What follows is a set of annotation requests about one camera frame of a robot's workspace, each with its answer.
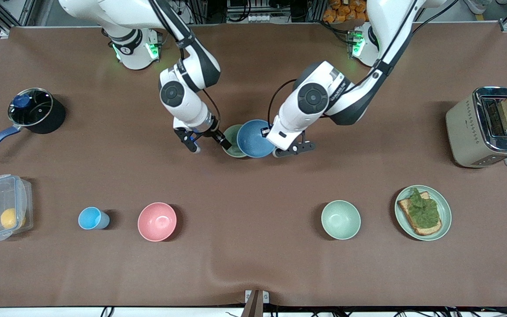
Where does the blue cup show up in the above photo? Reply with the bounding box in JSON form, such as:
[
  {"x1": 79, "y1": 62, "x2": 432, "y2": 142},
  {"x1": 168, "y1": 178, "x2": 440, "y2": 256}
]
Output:
[{"x1": 78, "y1": 206, "x2": 110, "y2": 230}]

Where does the light green bowl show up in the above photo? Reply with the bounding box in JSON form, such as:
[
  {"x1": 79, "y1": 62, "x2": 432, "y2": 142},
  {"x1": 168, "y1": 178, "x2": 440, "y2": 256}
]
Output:
[
  {"x1": 222, "y1": 124, "x2": 247, "y2": 159},
  {"x1": 321, "y1": 200, "x2": 361, "y2": 240}
]

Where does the glass lid with blue knob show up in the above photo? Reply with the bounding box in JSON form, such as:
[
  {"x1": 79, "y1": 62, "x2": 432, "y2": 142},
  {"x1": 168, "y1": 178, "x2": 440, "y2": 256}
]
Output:
[{"x1": 8, "y1": 88, "x2": 54, "y2": 127}]

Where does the green lettuce leaf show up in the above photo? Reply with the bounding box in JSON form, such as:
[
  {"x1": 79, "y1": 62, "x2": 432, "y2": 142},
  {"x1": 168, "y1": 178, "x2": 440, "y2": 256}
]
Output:
[{"x1": 408, "y1": 188, "x2": 440, "y2": 229}]

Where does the bag of orange snacks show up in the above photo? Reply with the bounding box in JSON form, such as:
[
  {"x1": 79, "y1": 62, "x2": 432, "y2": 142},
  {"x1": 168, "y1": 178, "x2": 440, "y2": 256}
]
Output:
[{"x1": 323, "y1": 0, "x2": 368, "y2": 23}]

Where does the brown table cloth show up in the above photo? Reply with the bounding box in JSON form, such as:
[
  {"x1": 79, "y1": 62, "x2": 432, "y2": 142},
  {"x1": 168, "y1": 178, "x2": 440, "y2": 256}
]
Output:
[{"x1": 0, "y1": 23, "x2": 507, "y2": 308}]

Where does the small white power strip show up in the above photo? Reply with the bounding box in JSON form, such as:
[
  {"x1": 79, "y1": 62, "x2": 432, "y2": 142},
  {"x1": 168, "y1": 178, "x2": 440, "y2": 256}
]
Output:
[{"x1": 248, "y1": 14, "x2": 290, "y2": 23}]

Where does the pink bowl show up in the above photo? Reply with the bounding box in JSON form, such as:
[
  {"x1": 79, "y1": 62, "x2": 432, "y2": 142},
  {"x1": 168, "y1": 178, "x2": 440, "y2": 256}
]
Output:
[{"x1": 137, "y1": 202, "x2": 177, "y2": 242}]

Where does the light green plate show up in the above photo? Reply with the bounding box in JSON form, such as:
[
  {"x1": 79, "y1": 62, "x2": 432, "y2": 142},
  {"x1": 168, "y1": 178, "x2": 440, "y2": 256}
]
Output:
[{"x1": 394, "y1": 185, "x2": 452, "y2": 241}]

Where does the silver toaster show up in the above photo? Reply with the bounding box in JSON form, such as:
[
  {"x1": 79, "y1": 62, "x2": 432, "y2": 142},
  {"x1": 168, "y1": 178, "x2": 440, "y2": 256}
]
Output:
[{"x1": 446, "y1": 86, "x2": 507, "y2": 169}]

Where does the blue bowl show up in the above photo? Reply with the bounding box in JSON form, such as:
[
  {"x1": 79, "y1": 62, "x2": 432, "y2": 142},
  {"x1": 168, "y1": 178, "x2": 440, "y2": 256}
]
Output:
[{"x1": 237, "y1": 119, "x2": 277, "y2": 159}]

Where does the black pot with blue handle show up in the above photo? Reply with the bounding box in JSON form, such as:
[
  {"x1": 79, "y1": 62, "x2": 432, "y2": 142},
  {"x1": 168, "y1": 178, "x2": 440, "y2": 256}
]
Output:
[{"x1": 0, "y1": 90, "x2": 66, "y2": 160}]

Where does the yellow lemon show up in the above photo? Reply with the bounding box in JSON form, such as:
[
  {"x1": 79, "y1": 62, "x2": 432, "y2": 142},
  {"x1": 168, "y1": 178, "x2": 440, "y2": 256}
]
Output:
[{"x1": 0, "y1": 208, "x2": 26, "y2": 229}]

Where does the metal clamp bracket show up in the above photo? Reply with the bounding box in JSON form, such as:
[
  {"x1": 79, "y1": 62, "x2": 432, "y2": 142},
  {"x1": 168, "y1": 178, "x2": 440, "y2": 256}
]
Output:
[{"x1": 244, "y1": 289, "x2": 270, "y2": 317}]

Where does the brown bread slice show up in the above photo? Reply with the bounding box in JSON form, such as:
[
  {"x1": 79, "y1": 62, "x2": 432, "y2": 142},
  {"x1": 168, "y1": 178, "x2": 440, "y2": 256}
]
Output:
[{"x1": 397, "y1": 191, "x2": 442, "y2": 236}]

